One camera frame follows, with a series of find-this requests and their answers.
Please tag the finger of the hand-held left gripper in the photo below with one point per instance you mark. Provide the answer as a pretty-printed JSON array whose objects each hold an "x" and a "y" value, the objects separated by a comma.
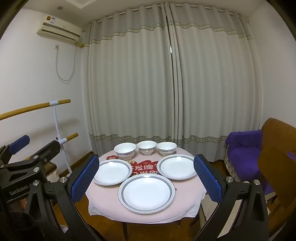
[
  {"x": 19, "y": 142},
  {"x": 49, "y": 148}
]

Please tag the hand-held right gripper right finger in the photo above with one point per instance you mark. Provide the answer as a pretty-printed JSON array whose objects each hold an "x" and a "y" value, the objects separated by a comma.
[{"x": 208, "y": 180}]

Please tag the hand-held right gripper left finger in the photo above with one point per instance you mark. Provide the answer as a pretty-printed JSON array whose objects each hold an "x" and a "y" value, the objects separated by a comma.
[{"x": 84, "y": 179}]

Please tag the white plate grey rim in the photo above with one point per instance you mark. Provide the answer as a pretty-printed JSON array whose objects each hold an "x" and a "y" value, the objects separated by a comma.
[
  {"x": 113, "y": 172},
  {"x": 145, "y": 193},
  {"x": 177, "y": 166}
]

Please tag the white bowl grey band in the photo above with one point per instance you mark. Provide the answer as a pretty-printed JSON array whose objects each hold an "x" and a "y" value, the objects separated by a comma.
[
  {"x": 146, "y": 147},
  {"x": 124, "y": 149},
  {"x": 166, "y": 148}
]

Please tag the person's left forearm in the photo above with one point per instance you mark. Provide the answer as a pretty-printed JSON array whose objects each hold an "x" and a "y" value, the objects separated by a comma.
[{"x": 16, "y": 224}]

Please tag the round table pink cloth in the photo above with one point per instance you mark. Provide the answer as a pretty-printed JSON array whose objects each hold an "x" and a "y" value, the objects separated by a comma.
[{"x": 185, "y": 192}]

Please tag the patterned sofa cover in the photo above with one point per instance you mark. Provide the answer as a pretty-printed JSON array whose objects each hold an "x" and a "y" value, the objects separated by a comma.
[{"x": 231, "y": 166}]

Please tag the white under cloth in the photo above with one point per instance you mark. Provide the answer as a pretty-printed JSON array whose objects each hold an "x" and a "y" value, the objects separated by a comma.
[{"x": 94, "y": 207}]

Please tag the round wooden table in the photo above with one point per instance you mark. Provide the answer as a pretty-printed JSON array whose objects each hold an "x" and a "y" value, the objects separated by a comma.
[{"x": 124, "y": 231}]

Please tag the wooden chair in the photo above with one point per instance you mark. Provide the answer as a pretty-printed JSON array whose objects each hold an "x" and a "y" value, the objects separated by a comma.
[{"x": 277, "y": 176}]

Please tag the brown sofa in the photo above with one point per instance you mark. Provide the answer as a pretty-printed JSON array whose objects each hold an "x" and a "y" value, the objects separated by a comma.
[{"x": 277, "y": 127}]

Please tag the wrapped air conditioner pipe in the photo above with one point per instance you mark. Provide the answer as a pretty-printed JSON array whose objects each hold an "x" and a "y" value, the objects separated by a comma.
[{"x": 81, "y": 45}]

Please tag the white air conditioner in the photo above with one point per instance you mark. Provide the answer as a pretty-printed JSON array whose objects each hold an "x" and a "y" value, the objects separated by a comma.
[{"x": 57, "y": 29}]

